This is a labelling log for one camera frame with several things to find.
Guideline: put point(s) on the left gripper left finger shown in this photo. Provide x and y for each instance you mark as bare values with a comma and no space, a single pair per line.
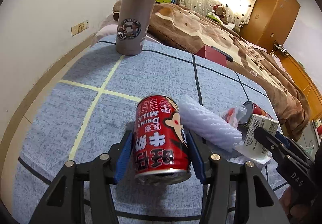
63,201

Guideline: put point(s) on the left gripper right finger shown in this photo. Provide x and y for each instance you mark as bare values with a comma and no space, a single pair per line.
234,191

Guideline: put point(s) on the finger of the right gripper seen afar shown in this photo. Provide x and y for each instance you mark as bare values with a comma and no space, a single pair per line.
280,146

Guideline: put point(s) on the white yogurt cup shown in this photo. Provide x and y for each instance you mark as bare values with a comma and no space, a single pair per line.
257,145

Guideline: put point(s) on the white foam fruit net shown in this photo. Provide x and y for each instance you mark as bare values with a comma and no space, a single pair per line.
220,130

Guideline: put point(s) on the red milk can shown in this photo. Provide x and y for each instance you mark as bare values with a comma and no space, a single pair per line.
252,108
160,152

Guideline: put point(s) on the orange wooden headboard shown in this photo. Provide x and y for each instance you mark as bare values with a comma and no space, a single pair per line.
304,82

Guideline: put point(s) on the blue checked tablecloth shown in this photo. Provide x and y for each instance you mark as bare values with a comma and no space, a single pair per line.
91,107

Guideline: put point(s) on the dark red box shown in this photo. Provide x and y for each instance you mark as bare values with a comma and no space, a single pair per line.
212,54

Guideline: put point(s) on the orange wooden wardrobe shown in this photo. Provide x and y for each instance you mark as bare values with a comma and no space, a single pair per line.
270,22

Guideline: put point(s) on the brown patterned bed blanket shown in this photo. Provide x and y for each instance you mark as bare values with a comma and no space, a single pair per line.
179,27

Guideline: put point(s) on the brown teddy bear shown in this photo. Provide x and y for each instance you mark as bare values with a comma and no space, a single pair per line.
221,13

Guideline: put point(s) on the grey brown thermos cup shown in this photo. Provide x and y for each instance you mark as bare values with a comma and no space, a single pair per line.
133,23

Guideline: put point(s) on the wall power socket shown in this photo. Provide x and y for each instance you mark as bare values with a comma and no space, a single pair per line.
79,28

